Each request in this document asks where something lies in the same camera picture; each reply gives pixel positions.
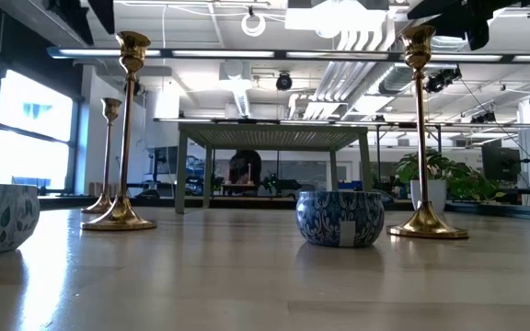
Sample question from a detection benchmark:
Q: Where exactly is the brass candlestick holder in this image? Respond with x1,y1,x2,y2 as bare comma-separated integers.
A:
386,25,470,240
80,97,123,215
80,30,158,232

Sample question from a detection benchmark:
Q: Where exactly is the overhead LED light bar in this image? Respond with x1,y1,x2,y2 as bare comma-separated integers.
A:
46,45,530,64

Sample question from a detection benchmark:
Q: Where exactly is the black monitor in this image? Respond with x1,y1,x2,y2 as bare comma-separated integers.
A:
480,140,523,185

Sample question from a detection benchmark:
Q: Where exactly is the green leafy plant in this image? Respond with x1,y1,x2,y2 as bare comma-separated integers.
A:
394,149,508,203

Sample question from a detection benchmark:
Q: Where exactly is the white plant pot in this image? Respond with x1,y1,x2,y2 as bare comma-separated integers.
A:
409,178,448,215

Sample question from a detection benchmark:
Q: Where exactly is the green perforated metal riser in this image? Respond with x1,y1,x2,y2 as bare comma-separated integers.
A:
174,122,374,215

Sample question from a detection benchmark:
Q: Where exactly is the person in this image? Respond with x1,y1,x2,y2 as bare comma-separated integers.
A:
227,149,263,197

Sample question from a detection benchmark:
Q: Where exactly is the black mounted camera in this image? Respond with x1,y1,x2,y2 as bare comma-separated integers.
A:
423,65,463,94

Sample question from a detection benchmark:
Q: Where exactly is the white cable loop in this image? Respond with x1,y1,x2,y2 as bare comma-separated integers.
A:
240,6,268,39

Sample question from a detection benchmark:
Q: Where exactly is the black overhead camera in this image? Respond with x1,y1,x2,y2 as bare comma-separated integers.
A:
274,72,294,92

